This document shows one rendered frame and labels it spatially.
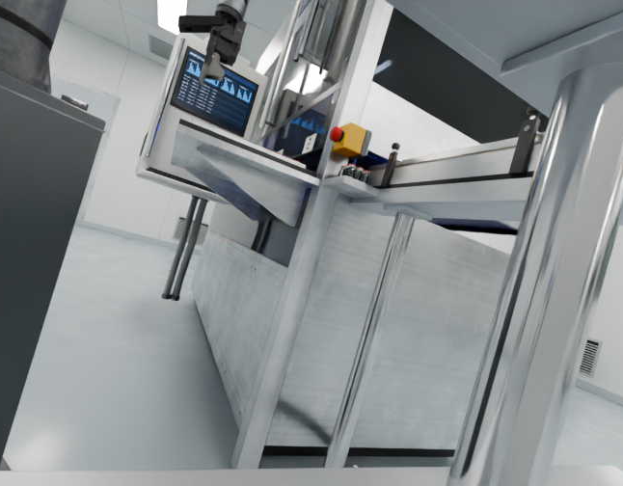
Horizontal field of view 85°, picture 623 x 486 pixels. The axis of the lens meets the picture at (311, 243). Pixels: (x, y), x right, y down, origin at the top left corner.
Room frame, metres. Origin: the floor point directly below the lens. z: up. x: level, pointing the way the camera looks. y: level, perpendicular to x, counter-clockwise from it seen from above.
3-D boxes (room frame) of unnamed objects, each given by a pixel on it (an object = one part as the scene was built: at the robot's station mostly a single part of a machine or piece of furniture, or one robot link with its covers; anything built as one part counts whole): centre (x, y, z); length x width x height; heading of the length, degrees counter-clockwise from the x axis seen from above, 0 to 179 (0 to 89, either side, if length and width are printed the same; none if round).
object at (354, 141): (0.93, -0.03, 1.00); 0.08 x 0.07 x 0.07; 114
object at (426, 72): (1.18, -0.42, 1.51); 0.85 x 0.01 x 0.59; 114
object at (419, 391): (2.12, -0.01, 0.44); 2.06 x 1.00 x 0.88; 24
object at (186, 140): (1.24, 0.32, 0.87); 0.70 x 0.48 x 0.02; 24
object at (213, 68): (0.93, 0.39, 1.08); 0.06 x 0.03 x 0.09; 114
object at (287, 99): (1.64, 0.31, 1.51); 0.47 x 0.01 x 0.59; 24
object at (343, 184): (0.93, -0.07, 0.87); 0.14 x 0.13 x 0.02; 114
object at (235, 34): (0.94, 0.40, 1.18); 0.09 x 0.08 x 0.12; 114
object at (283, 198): (1.00, 0.22, 0.80); 0.34 x 0.03 x 0.13; 114
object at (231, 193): (1.46, 0.43, 0.80); 0.34 x 0.03 x 0.13; 114
